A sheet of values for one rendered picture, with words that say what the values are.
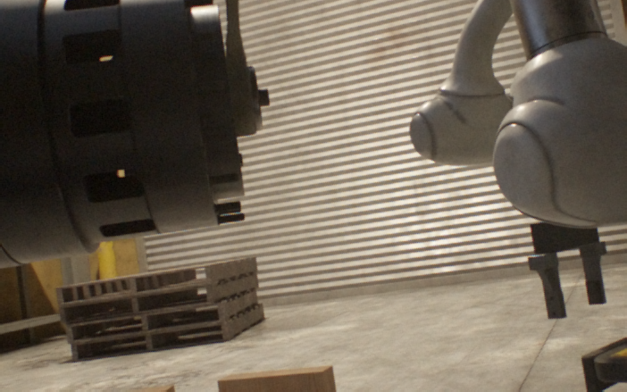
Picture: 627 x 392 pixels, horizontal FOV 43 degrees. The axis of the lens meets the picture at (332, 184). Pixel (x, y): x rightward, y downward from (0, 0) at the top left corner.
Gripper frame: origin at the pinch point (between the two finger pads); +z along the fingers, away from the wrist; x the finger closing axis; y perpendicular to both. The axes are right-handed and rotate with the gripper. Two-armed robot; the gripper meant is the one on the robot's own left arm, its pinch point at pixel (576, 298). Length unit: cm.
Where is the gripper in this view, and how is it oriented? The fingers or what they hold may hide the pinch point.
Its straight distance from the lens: 135.5
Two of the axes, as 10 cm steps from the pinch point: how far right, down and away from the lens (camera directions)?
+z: 1.5, 9.9, -0.7
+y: -6.9, 1.5, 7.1
